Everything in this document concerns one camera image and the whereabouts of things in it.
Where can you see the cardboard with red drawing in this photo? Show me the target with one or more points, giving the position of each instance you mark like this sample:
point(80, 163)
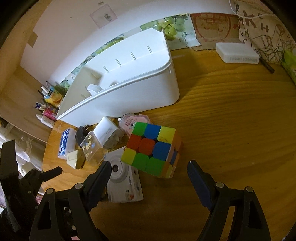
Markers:
point(208, 30)

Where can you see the pink can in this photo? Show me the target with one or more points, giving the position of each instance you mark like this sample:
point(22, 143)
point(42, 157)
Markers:
point(49, 113)

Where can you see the yellow juice carton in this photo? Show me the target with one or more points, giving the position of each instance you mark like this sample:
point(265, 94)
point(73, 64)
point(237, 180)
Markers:
point(54, 98)

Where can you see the small white rounded box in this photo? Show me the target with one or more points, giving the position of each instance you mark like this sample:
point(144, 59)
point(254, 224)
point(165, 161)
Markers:
point(235, 54)

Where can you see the small black object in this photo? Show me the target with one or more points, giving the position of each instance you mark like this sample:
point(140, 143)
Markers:
point(79, 137)

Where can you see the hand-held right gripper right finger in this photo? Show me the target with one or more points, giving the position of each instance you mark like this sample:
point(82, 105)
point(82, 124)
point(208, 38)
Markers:
point(200, 185)

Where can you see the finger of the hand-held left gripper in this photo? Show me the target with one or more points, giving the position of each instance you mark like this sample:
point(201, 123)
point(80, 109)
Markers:
point(52, 173)

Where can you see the beige letter-print tote bag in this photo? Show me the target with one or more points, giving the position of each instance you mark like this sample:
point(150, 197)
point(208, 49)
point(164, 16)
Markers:
point(266, 27)

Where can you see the white paper slip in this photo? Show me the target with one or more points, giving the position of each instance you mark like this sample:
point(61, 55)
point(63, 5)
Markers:
point(106, 132)

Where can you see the pink round case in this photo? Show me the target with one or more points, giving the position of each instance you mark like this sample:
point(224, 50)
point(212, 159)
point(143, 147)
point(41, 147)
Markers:
point(129, 121)

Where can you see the clear plastic box with stickers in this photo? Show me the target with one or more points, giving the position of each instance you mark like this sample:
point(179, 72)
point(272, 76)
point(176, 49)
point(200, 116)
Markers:
point(92, 148)

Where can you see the white compact camera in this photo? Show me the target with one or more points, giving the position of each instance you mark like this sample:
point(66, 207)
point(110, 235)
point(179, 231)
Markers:
point(124, 183)

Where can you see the beige rectangular block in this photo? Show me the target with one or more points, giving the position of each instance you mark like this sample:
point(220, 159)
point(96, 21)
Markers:
point(75, 158)

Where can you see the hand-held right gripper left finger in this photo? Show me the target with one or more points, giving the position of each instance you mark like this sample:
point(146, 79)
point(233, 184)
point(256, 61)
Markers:
point(101, 178)

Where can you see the black pen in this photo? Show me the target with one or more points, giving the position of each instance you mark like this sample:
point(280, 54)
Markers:
point(267, 67)

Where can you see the multicoloured puzzle cube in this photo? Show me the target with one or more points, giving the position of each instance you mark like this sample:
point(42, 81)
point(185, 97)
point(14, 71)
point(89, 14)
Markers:
point(148, 148)

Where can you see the green tissue packet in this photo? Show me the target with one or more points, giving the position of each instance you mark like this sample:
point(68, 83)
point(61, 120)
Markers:
point(290, 64)

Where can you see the pink square wall sticker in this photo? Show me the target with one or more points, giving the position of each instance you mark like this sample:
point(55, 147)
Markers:
point(101, 14)

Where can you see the white plastic storage bin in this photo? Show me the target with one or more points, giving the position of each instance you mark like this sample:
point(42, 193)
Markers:
point(143, 92)

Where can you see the white squeeze bottle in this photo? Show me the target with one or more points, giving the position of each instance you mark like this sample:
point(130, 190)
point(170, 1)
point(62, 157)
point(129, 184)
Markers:
point(46, 120)

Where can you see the small white tube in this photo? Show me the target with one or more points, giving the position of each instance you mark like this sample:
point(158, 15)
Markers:
point(39, 106)

